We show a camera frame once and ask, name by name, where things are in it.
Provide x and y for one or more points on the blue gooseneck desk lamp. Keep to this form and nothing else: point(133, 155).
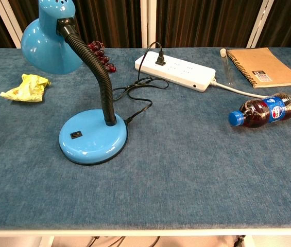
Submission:
point(93, 133)

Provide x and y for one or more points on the blue velvet tablecloth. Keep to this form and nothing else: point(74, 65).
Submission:
point(186, 167)

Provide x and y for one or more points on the white power strip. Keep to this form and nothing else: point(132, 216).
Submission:
point(178, 72)

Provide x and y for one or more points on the bunch of dark red grapes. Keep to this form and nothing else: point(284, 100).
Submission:
point(101, 55)

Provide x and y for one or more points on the clear glass test tube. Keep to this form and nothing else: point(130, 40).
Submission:
point(227, 67)

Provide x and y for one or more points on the dark brown curtain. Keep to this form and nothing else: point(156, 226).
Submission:
point(202, 23)

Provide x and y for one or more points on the Pepsi cola plastic bottle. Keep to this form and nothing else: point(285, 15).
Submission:
point(266, 109)

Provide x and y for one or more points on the crumpled yellow wrapper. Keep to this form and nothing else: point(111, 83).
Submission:
point(28, 88)

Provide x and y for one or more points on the brown spiral notebook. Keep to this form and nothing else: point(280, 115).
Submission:
point(263, 67)

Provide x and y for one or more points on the white metal frame post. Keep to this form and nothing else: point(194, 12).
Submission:
point(148, 23)

